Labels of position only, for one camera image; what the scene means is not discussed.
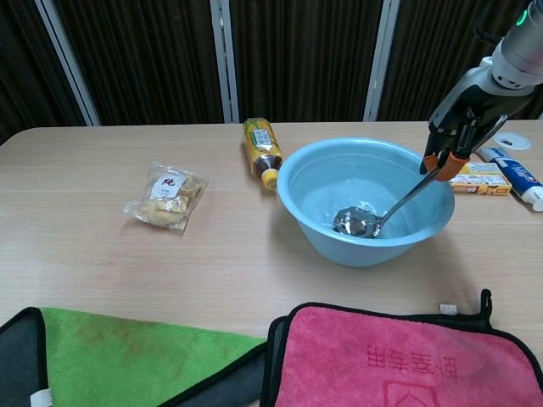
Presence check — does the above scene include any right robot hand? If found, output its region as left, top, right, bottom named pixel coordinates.
left=418, top=65, right=535, bottom=182

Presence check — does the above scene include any metal ladle spoon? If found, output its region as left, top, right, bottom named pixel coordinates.
left=333, top=114, right=509, bottom=240

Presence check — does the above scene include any light blue plastic basin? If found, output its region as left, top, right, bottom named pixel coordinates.
left=276, top=136, right=456, bottom=269

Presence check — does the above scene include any yellow cardboard box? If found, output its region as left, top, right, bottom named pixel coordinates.
left=448, top=162, right=513, bottom=196

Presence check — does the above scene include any blue and white toothpaste tube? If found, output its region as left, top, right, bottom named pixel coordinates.
left=474, top=147, right=543, bottom=212

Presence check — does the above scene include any yellow-labelled tea bottle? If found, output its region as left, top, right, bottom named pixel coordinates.
left=242, top=117, right=284, bottom=191

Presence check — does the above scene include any pink microfiber cloth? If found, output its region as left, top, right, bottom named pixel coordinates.
left=259, top=287, right=543, bottom=407

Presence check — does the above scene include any clear bag of cookies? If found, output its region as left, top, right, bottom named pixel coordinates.
left=122, top=160, right=210, bottom=232

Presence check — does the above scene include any green and grey microfiber cloth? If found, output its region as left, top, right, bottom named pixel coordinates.
left=0, top=305, right=268, bottom=407

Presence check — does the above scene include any white table cable grommet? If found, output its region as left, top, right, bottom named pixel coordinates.
left=494, top=131, right=532, bottom=150

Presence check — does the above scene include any grey partition post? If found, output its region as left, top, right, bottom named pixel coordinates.
left=363, top=0, right=400, bottom=123
left=210, top=0, right=240, bottom=125
left=34, top=0, right=102, bottom=127

